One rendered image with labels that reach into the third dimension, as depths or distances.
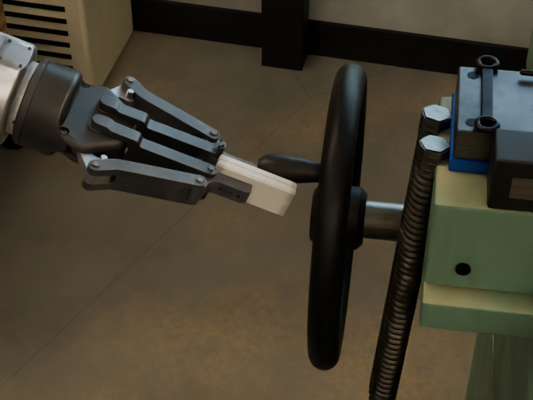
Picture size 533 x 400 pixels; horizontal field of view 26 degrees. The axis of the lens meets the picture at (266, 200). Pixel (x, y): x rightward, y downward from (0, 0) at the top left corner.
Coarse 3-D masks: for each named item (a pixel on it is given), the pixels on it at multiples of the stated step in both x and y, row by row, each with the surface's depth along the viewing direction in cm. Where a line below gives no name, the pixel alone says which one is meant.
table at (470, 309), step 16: (528, 48) 121; (528, 64) 119; (432, 288) 94; (448, 288) 94; (464, 288) 94; (432, 304) 93; (448, 304) 93; (464, 304) 93; (480, 304) 93; (496, 304) 93; (512, 304) 93; (528, 304) 93; (432, 320) 94; (448, 320) 94; (464, 320) 94; (480, 320) 93; (496, 320) 93; (512, 320) 93; (528, 320) 93; (512, 336) 94; (528, 336) 94
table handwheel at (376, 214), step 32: (352, 64) 106; (352, 96) 100; (352, 128) 97; (352, 160) 96; (320, 192) 96; (352, 192) 107; (320, 224) 95; (352, 224) 106; (384, 224) 107; (320, 256) 96; (352, 256) 121; (320, 288) 96; (320, 320) 98; (320, 352) 101
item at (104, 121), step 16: (96, 128) 94; (112, 128) 94; (128, 128) 95; (128, 144) 95; (144, 144) 95; (160, 144) 96; (128, 160) 96; (144, 160) 96; (160, 160) 95; (176, 160) 95; (192, 160) 96; (208, 176) 96
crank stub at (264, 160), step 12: (264, 156) 99; (276, 156) 98; (288, 156) 98; (264, 168) 98; (276, 168) 98; (288, 168) 98; (300, 168) 98; (312, 168) 98; (300, 180) 98; (312, 180) 98
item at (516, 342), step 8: (512, 344) 109; (520, 344) 103; (512, 352) 109; (520, 352) 103; (512, 360) 108; (520, 360) 102; (512, 368) 107; (520, 368) 102; (512, 376) 107; (520, 376) 101; (512, 384) 106; (520, 384) 101; (512, 392) 106; (520, 392) 100; (528, 392) 96
